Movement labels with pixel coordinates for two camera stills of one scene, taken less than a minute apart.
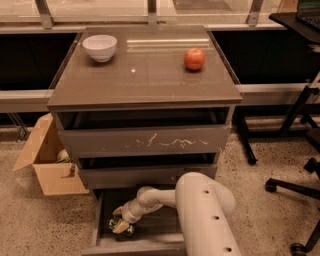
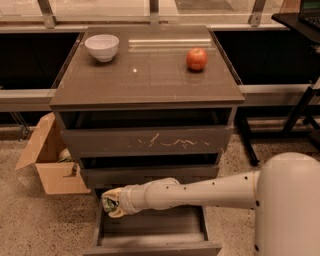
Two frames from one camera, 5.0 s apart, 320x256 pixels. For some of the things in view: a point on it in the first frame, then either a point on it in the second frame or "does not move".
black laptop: [308, 11] does not move
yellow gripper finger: [121, 227] -> [117, 213]
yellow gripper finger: [118, 211] -> [112, 193]
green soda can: [113, 222] -> [110, 204]
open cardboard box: [41, 151] does not move
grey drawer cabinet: [139, 107] does not move
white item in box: [62, 156] does not move
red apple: [194, 58] does not move
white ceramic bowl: [101, 47] does not move
